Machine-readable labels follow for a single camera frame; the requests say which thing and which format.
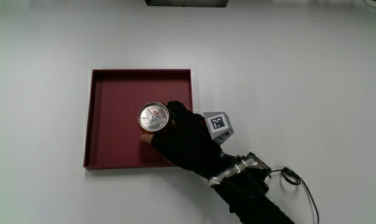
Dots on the dark red square plate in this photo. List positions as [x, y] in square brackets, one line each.
[116, 124]

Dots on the silver red bull can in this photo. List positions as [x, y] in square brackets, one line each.
[153, 117]

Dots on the person's right hand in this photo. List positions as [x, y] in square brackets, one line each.
[188, 146]

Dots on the person's right forearm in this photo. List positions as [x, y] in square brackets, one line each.
[250, 196]

